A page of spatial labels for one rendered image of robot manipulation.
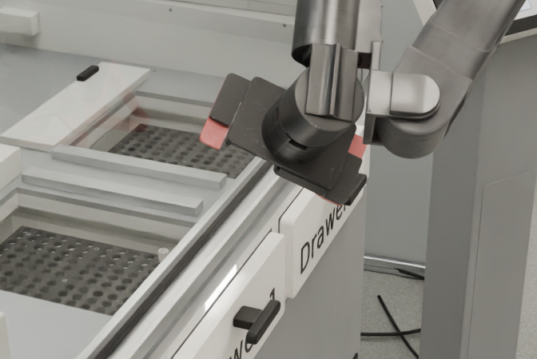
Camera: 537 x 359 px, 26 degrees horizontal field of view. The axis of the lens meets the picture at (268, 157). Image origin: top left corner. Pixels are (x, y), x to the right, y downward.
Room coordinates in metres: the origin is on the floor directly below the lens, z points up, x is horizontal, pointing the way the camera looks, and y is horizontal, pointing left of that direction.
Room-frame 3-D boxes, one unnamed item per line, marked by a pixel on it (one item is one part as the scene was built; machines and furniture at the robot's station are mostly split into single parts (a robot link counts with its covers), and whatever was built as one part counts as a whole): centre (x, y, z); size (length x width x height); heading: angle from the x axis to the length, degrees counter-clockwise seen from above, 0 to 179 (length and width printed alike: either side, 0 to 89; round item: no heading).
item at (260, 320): (1.02, 0.02, 0.91); 0.07 x 0.04 x 0.01; 159
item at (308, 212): (1.32, -0.07, 0.87); 0.29 x 0.02 x 0.11; 159
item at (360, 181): (1.31, -0.10, 0.91); 0.07 x 0.04 x 0.01; 159
